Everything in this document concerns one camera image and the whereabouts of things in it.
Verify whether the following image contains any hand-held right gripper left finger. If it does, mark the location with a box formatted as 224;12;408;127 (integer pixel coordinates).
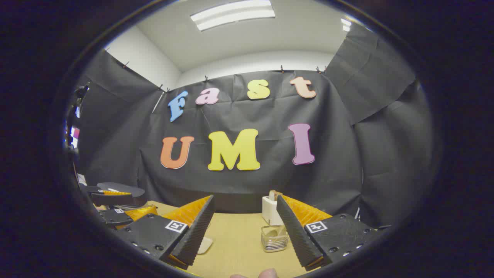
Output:
116;194;215;270

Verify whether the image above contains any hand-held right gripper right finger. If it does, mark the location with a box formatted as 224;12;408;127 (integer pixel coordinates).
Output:
276;194;381;271

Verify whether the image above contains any dark grey rice cooker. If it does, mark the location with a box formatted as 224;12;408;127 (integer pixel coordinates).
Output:
96;182;147;211

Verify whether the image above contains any metal wire chopstick holder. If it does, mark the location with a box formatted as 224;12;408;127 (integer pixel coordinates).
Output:
261;225;289;253

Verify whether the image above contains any white toaster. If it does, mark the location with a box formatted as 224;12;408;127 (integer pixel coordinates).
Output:
262;195;284;226

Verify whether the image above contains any computer monitor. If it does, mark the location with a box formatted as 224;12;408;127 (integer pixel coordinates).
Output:
69;125;81;149

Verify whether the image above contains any black backdrop cloth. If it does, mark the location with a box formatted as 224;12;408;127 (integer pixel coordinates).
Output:
75;23;435;228

